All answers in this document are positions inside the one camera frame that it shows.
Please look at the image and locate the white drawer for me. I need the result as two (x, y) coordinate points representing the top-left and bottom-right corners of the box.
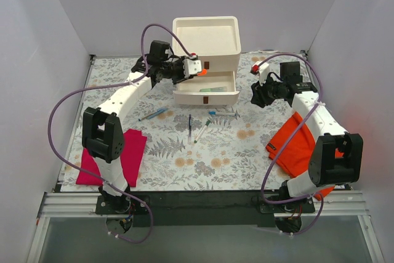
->
(173, 71), (239, 106)

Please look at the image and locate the mint green highlighter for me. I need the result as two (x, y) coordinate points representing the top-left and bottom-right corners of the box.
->
(199, 86), (227, 92)

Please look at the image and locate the black orange highlighter marker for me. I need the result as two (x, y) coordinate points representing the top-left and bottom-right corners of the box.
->
(198, 68), (207, 76)

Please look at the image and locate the white green pen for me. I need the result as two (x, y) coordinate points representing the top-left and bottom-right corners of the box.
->
(193, 120), (211, 144)

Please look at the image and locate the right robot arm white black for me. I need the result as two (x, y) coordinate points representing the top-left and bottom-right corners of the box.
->
(251, 62), (363, 212)

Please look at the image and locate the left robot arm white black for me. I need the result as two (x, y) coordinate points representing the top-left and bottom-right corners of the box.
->
(82, 41), (188, 214)

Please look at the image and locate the blue capped white pen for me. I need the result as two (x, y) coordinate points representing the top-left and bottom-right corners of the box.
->
(150, 107), (168, 118)

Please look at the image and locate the white teal capped marker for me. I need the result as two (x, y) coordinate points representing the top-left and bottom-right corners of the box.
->
(208, 110), (239, 116)

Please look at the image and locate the white stacked drawer unit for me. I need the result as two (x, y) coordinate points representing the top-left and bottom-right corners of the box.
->
(172, 16), (241, 72)

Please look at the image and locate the dark blue pen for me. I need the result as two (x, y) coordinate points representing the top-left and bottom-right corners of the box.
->
(188, 114), (192, 145)

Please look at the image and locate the orange crumpled cloth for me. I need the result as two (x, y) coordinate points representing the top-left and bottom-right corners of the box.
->
(265, 111), (344, 200)

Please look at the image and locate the magenta folded cloth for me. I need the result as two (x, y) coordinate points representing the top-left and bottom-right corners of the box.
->
(76, 129), (147, 187)

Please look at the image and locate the floral patterned table mat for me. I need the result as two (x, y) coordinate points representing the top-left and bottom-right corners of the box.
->
(60, 52), (345, 192)

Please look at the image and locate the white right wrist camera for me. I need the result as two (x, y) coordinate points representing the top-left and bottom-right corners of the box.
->
(251, 62), (270, 85)

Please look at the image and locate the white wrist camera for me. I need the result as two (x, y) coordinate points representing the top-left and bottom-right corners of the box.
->
(251, 62), (270, 85)
(183, 54), (204, 78)

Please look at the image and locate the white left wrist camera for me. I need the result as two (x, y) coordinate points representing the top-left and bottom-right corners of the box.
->
(183, 54), (204, 78)

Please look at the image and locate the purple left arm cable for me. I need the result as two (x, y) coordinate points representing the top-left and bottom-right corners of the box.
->
(47, 23), (198, 244)

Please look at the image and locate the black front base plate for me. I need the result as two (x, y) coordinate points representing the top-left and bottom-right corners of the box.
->
(95, 189), (316, 229)

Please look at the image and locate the aluminium front frame rail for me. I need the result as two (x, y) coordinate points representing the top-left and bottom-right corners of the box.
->
(27, 190), (384, 262)

